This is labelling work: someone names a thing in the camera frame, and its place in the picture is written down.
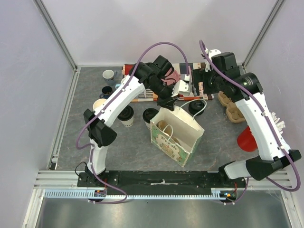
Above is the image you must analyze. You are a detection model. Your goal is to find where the small grey cup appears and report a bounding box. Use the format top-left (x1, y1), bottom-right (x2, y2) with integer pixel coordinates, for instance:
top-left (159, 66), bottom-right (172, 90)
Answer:
top-left (102, 69), bottom-right (118, 86)

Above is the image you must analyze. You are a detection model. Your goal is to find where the red straw holder cup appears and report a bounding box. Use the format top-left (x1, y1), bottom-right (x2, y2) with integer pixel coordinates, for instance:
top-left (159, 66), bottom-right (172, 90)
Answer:
top-left (237, 126), bottom-right (257, 152)

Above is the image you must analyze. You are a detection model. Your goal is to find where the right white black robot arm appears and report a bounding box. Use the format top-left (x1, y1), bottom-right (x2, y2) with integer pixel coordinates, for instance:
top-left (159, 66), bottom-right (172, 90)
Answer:
top-left (199, 49), bottom-right (301, 187)

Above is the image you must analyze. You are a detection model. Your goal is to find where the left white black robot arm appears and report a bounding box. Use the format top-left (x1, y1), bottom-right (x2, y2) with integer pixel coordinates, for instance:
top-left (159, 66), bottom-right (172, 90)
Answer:
top-left (84, 56), bottom-right (189, 187)

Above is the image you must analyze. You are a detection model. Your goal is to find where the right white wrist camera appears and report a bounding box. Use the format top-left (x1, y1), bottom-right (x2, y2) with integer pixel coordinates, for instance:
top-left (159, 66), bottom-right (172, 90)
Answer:
top-left (205, 49), bottom-right (222, 72)

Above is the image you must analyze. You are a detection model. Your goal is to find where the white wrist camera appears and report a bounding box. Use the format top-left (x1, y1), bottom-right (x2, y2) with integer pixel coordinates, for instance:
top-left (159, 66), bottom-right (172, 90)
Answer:
top-left (171, 75), bottom-right (191, 97)
top-left (205, 49), bottom-right (222, 72)

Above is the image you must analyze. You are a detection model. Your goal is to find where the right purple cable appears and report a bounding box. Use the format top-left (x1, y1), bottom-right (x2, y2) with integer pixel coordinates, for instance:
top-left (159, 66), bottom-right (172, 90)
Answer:
top-left (199, 39), bottom-right (300, 206)

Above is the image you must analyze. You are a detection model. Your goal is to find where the black coffee cup lid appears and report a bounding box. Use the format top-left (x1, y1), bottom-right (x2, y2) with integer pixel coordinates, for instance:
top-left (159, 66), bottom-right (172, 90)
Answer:
top-left (142, 108), bottom-right (159, 124)

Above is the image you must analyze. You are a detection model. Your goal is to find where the green paper gift bag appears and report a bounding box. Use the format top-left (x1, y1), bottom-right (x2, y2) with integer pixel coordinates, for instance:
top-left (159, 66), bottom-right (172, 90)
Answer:
top-left (150, 101), bottom-right (205, 167)

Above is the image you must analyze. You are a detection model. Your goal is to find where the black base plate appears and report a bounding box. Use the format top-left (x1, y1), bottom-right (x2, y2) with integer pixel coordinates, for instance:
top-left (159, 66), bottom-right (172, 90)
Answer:
top-left (77, 171), bottom-right (246, 190)

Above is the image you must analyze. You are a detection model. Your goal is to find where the dark blue mug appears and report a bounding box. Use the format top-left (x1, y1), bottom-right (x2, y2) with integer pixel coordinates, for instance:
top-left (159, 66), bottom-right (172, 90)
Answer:
top-left (99, 86), bottom-right (113, 99)

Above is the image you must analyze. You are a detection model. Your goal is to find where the purple cable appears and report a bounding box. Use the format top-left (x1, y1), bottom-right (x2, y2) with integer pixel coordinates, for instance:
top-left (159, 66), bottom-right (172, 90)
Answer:
top-left (199, 39), bottom-right (300, 206)
top-left (76, 42), bottom-right (190, 205)

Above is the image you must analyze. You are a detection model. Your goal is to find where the colourful patchwork placemat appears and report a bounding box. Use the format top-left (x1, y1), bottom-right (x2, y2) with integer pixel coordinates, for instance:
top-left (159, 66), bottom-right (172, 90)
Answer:
top-left (122, 63), bottom-right (214, 102)

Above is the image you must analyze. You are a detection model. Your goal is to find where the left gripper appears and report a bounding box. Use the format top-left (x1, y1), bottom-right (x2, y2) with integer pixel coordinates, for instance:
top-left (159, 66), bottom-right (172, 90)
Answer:
top-left (149, 80), bottom-right (180, 112)

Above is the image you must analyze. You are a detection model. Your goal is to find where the white paper cup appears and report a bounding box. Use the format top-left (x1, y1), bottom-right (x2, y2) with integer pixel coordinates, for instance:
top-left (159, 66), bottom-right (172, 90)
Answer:
top-left (142, 108), bottom-right (159, 131)
top-left (93, 98), bottom-right (107, 115)
top-left (118, 105), bottom-right (134, 127)

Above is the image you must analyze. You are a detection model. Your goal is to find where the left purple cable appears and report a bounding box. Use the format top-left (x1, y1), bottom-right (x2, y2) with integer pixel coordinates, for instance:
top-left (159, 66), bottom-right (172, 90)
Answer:
top-left (76, 42), bottom-right (190, 205)

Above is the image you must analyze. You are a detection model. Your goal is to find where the cardboard cup carrier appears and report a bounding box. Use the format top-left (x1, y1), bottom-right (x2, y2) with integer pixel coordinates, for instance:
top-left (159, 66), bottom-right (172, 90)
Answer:
top-left (156, 120), bottom-right (186, 148)
top-left (218, 91), bottom-right (246, 124)

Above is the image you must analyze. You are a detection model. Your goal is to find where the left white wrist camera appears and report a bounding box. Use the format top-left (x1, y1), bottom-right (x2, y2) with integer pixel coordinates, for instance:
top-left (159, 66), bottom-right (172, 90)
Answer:
top-left (171, 75), bottom-right (191, 97)

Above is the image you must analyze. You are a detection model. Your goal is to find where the pink dotted plate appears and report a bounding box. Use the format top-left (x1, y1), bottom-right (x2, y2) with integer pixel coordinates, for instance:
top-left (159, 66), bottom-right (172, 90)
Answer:
top-left (163, 70), bottom-right (180, 85)

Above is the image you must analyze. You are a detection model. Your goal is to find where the white wrapped straws bundle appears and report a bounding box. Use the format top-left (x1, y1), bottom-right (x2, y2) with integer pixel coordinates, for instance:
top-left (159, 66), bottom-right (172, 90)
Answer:
top-left (271, 112), bottom-right (285, 134)

